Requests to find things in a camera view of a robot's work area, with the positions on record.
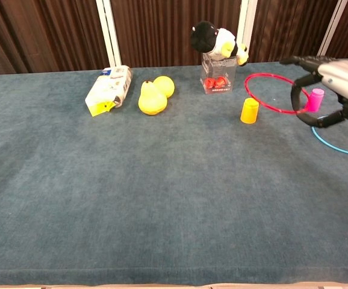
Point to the pink plastic cup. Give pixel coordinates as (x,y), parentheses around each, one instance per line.
(316,102)

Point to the black and white plush toy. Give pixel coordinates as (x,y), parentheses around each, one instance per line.
(202,37)

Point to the yellow toy pear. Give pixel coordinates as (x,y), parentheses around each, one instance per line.
(151,102)

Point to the blue table cloth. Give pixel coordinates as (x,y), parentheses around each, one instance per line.
(162,195)

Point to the yellow plastic cup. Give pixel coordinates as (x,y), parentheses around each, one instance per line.
(249,114)

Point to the yellow toy ball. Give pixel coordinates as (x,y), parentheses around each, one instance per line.
(166,85)

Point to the clear plastic box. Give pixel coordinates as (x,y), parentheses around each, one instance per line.
(219,72)

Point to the white frame post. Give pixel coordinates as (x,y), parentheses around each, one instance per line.
(246,18)
(332,30)
(109,33)

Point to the red items inside clear box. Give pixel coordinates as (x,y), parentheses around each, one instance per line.
(214,82)

